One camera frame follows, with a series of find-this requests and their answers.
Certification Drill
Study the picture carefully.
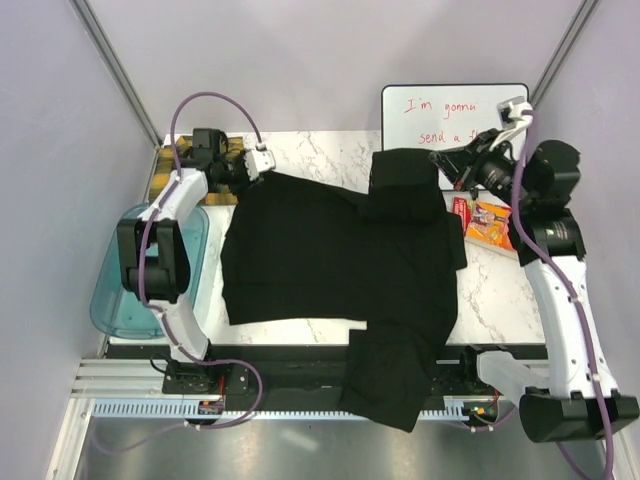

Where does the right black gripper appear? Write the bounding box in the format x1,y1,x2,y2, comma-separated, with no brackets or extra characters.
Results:
431,128,536,211

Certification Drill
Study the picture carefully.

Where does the black long sleeve shirt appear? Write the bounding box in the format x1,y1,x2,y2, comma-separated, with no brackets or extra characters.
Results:
221,148,466,432

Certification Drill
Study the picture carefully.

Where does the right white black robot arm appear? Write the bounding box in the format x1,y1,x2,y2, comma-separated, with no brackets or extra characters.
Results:
428,129,639,443

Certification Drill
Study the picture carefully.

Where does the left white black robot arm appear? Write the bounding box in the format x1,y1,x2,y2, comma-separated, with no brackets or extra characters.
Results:
116,128,276,393

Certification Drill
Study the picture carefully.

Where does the Roald Dahl paperback book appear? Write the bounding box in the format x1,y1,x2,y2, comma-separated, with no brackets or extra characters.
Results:
451,197,517,259

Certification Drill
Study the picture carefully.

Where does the white dry-erase board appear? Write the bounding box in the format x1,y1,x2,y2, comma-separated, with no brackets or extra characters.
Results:
380,83,530,194

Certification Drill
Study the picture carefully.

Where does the yellow plaid folded shirt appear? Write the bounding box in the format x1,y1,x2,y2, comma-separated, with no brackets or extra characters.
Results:
147,134,244,206

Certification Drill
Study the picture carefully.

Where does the teal transparent plastic bin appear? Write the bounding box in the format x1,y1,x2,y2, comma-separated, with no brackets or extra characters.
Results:
90,207,209,341

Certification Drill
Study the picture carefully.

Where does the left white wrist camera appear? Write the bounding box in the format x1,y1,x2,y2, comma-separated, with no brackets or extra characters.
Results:
244,145,276,181

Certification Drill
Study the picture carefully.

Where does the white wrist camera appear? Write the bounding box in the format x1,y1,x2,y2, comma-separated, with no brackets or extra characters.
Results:
493,97,533,147
244,145,276,181

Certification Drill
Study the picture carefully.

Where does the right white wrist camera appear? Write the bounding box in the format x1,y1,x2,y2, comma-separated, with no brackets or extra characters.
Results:
493,97,533,147

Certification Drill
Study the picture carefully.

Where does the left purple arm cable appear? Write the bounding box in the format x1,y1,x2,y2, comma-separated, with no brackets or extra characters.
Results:
137,92,264,361

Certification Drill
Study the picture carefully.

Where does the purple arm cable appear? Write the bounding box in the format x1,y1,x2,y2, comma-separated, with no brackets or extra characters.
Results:
509,112,617,480
137,92,264,361

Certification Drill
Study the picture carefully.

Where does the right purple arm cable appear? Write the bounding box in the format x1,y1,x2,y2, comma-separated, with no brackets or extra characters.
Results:
509,112,617,480

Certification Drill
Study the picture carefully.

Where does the left aluminium corner post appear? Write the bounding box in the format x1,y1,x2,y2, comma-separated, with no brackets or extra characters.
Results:
69,0,163,148

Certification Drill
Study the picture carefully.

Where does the aluminium corner post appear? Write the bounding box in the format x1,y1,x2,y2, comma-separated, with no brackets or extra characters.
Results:
69,0,163,148
530,0,602,111

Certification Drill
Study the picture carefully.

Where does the right aluminium corner post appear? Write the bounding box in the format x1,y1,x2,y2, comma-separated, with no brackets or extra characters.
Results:
530,0,602,111

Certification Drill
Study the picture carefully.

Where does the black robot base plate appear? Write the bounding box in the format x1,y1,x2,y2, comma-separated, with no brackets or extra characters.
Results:
160,344,521,414

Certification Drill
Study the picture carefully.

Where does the aluminium frame rail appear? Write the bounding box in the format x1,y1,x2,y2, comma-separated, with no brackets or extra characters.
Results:
69,357,617,401

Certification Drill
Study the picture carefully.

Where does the white slotted cable duct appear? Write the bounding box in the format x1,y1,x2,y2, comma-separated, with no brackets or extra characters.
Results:
92,398,469,421

